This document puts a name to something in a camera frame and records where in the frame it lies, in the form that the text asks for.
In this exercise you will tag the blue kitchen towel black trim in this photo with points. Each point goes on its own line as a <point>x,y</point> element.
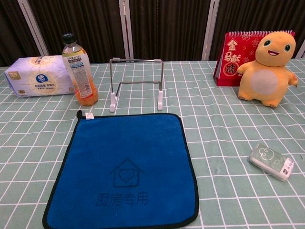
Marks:
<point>124,148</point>

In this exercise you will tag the green grid-patterned table mat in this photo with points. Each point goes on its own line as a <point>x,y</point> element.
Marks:
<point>226,128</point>

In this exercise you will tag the orange drink plastic bottle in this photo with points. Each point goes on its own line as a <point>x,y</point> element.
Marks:
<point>82,81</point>

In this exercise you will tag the dark folding screen white frames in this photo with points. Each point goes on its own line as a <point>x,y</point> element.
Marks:
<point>166,28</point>

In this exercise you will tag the red desk calendar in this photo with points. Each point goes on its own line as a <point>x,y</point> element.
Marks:
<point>230,57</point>

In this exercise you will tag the yellow plush dinosaur toy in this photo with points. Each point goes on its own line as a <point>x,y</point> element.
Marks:
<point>264,83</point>

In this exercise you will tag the white tissue paper pack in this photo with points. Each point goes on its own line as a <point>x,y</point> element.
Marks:
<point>35,76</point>

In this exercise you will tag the small green tissue packet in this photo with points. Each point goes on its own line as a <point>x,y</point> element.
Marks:
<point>269,159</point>

